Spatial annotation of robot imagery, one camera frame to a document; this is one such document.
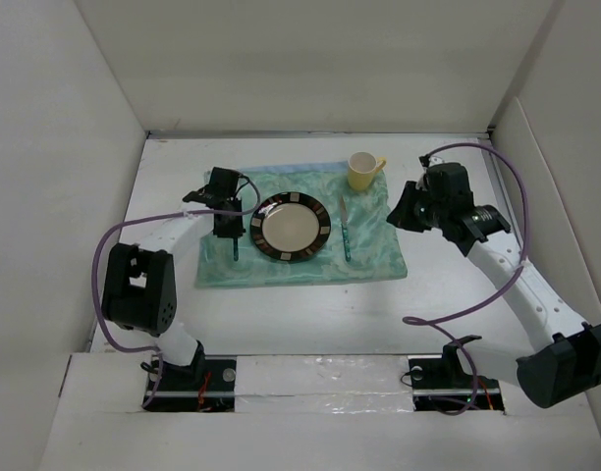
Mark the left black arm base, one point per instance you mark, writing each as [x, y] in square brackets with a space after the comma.
[207, 385]

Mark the silver table knife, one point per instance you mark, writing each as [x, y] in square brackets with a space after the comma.
[344, 229]

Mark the fork with teal handle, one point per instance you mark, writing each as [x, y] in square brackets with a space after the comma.
[236, 253]

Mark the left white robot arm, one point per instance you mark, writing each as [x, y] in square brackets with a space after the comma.
[139, 291]

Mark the dark rimmed cream plate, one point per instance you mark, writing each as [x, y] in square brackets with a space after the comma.
[290, 227]

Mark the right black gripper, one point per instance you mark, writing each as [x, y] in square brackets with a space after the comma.
[401, 215]

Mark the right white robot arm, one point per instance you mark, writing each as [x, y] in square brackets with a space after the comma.
[564, 357]

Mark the yellow cup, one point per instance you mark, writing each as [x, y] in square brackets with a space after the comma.
[362, 169]

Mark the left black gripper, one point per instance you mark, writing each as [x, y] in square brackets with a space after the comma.
[233, 232]

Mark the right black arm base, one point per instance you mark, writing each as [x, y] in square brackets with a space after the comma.
[440, 383]

